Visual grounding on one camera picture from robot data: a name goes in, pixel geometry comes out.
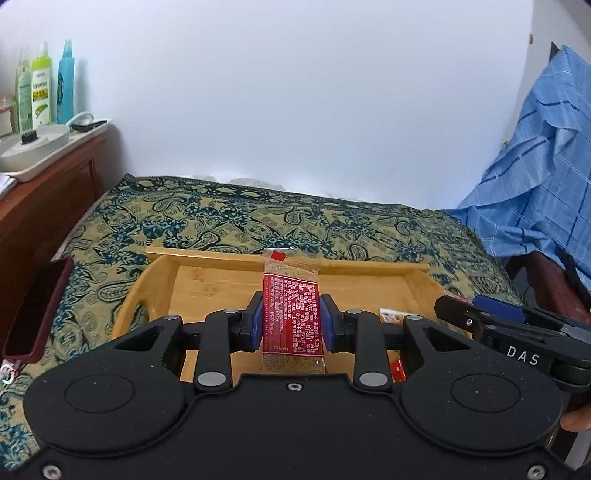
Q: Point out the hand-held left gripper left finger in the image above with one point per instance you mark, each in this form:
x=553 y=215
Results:
x=255 y=323

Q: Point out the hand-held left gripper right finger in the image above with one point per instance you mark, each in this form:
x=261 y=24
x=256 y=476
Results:
x=328 y=325

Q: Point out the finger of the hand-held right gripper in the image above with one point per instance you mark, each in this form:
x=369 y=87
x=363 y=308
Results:
x=461 y=318
x=498 y=308

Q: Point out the red stick snack packet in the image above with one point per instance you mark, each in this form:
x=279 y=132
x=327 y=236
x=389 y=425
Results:
x=291 y=314

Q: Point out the wooden tray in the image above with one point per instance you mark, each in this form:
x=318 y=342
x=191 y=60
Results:
x=207 y=286

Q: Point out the small red snack packet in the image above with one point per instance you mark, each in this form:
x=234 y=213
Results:
x=398 y=371

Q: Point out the person's right hand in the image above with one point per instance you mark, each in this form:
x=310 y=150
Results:
x=577 y=419

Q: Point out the brown snack bar packet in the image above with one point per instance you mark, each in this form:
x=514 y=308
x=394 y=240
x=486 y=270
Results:
x=392 y=317

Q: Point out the paisley printed blanket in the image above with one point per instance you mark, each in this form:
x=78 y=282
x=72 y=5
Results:
x=277 y=217

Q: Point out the blue plaid cloth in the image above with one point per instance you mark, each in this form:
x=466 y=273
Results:
x=545 y=161

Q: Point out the dark red zipper pouch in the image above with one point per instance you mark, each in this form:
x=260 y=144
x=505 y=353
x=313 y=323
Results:
x=37 y=304

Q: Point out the wooden cabinet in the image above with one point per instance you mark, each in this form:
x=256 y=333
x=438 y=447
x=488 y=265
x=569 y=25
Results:
x=46 y=198

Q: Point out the white plastic tray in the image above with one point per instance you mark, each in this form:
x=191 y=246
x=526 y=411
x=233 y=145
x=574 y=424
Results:
x=69 y=147

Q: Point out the white ceramic spoon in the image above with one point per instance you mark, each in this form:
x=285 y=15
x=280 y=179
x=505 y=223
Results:
x=82 y=121

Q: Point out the stack of papers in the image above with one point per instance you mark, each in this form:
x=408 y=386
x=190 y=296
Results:
x=7 y=184

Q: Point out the teal spray bottle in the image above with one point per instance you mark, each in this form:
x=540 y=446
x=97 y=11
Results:
x=65 y=87

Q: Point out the light green white bottle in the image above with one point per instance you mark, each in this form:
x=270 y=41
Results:
x=41 y=92

